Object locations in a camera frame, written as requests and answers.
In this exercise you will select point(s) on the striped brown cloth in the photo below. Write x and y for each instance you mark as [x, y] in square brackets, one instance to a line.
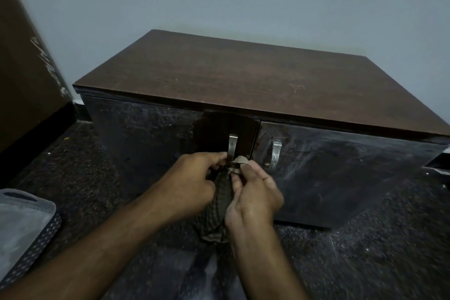
[218, 205]

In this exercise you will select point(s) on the person's left thumb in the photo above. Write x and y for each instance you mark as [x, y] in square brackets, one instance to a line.
[214, 158]

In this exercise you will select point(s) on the person's left hand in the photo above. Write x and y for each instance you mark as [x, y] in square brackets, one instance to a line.
[186, 187]

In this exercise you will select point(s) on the person's right hand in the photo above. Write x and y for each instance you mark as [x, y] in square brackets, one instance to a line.
[253, 201]

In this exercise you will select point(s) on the brown wooden door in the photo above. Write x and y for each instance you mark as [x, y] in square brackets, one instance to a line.
[26, 74]

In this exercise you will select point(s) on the dark brown wooden cabinet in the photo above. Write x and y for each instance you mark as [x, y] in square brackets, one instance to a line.
[267, 127]

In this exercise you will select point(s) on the person's right thumb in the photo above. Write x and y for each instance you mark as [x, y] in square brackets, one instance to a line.
[258, 171]

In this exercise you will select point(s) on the person's left forearm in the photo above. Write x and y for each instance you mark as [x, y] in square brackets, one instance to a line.
[84, 257]

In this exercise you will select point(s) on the grey perforated plastic basket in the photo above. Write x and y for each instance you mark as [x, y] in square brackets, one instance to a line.
[21, 231]

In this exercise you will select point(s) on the person's right forearm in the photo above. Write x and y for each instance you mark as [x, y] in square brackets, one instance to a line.
[265, 264]

